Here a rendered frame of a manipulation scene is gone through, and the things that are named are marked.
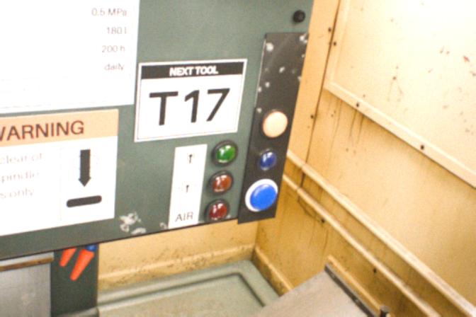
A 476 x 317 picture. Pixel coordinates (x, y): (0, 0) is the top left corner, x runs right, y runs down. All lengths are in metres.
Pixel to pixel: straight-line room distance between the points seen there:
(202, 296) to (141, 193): 1.52
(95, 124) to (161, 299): 1.56
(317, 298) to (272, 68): 1.26
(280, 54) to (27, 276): 0.96
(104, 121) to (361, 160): 1.17
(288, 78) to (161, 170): 0.14
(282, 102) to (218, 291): 1.56
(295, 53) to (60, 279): 1.02
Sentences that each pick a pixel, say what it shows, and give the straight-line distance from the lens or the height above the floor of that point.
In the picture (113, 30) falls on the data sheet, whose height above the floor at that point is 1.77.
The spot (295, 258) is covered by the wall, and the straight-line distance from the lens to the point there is 1.97.
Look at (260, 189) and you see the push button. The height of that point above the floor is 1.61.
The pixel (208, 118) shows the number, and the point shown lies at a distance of 0.55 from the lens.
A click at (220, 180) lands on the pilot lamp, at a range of 0.58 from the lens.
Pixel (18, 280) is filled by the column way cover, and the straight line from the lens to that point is 1.41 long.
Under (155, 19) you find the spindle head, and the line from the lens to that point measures 0.50.
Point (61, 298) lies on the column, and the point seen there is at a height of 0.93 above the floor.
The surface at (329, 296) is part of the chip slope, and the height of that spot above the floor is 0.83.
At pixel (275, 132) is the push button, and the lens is 0.59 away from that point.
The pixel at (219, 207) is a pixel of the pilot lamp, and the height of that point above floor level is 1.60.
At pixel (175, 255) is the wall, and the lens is 2.05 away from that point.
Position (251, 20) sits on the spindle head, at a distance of 0.54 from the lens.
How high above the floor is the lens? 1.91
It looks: 27 degrees down
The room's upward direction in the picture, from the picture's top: 9 degrees clockwise
